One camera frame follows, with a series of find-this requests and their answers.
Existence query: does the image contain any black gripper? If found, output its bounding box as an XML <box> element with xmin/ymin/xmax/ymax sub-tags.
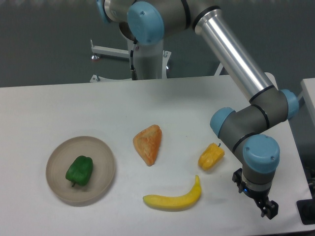
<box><xmin>232</xmin><ymin>168</ymin><xmax>279</xmax><ymax>220</ymax></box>

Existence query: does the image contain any green bell pepper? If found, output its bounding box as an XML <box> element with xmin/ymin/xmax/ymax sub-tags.
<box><xmin>65</xmin><ymin>155</ymin><xmax>94</xmax><ymax>187</ymax></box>

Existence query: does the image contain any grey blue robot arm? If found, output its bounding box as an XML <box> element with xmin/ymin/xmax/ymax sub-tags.
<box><xmin>96</xmin><ymin>0</ymin><xmax>299</xmax><ymax>219</ymax></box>

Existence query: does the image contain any yellow bell pepper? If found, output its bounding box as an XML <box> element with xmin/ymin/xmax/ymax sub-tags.
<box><xmin>198</xmin><ymin>143</ymin><xmax>225</xmax><ymax>171</ymax></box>

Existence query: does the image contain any beige round plate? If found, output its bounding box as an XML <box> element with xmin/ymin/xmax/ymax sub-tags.
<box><xmin>45</xmin><ymin>136</ymin><xmax>116</xmax><ymax>207</ymax></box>

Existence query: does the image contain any black device at edge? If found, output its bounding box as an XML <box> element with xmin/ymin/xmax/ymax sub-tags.
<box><xmin>296</xmin><ymin>199</ymin><xmax>315</xmax><ymax>225</ymax></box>

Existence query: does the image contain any yellow banana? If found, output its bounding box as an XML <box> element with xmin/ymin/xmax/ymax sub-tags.
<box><xmin>143</xmin><ymin>175</ymin><xmax>202</xmax><ymax>210</ymax></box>

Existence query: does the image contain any orange triangular pastry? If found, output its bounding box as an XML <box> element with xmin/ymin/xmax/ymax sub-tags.
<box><xmin>133</xmin><ymin>124</ymin><xmax>162</xmax><ymax>166</ymax></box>

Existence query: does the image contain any white side table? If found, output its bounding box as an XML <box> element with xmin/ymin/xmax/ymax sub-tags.
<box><xmin>288</xmin><ymin>78</ymin><xmax>315</xmax><ymax>123</ymax></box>

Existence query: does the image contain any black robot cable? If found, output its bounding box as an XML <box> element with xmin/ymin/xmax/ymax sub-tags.
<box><xmin>129</xmin><ymin>36</ymin><xmax>139</xmax><ymax>80</ymax></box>

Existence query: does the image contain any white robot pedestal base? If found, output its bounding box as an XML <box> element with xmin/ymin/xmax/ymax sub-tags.
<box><xmin>89</xmin><ymin>23</ymin><xmax>229</xmax><ymax>83</ymax></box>

